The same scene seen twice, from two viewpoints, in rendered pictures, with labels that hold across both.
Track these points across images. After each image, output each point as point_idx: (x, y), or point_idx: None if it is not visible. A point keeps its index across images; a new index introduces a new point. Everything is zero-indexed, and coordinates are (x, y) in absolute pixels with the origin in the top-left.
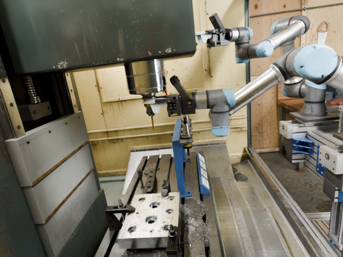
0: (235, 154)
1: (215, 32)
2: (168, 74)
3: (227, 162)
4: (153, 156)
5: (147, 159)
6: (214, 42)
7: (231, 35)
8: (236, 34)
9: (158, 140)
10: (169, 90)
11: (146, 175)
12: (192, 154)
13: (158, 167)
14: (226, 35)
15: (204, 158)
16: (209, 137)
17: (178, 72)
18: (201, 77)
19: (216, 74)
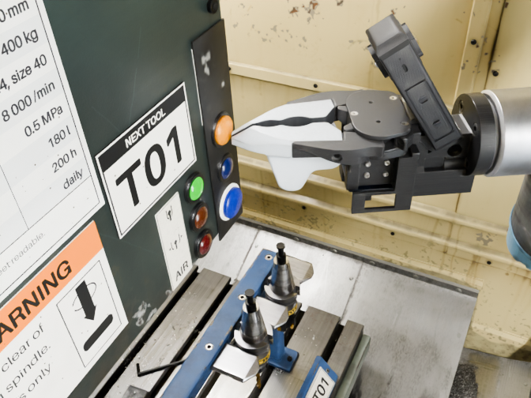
0: (500, 336)
1: (363, 161)
2: (318, 14)
3: (441, 377)
4: (212, 278)
5: (196, 273)
6: (355, 188)
7: (487, 166)
8: (529, 160)
9: (262, 206)
10: (313, 72)
11: (137, 377)
12: (322, 328)
13: (188, 351)
14: (461, 146)
15: (352, 362)
16: (425, 259)
17: (360, 17)
18: (448, 63)
19: (517, 69)
